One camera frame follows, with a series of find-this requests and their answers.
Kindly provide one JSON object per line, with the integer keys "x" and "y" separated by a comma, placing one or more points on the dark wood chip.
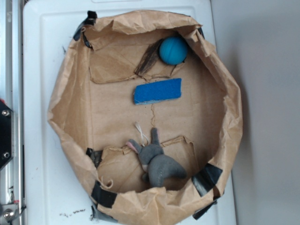
{"x": 149, "y": 58}

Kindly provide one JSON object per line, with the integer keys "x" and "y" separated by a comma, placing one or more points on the blue sponge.
{"x": 156, "y": 92}

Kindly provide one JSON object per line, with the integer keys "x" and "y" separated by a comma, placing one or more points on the grey plush mouse toy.
{"x": 157, "y": 165}

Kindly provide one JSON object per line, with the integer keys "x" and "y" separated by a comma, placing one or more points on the blue ball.
{"x": 173, "y": 50}

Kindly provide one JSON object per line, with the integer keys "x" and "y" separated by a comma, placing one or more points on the white plastic tray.
{"x": 53, "y": 195}

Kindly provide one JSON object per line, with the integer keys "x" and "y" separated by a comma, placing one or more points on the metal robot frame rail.
{"x": 12, "y": 200}

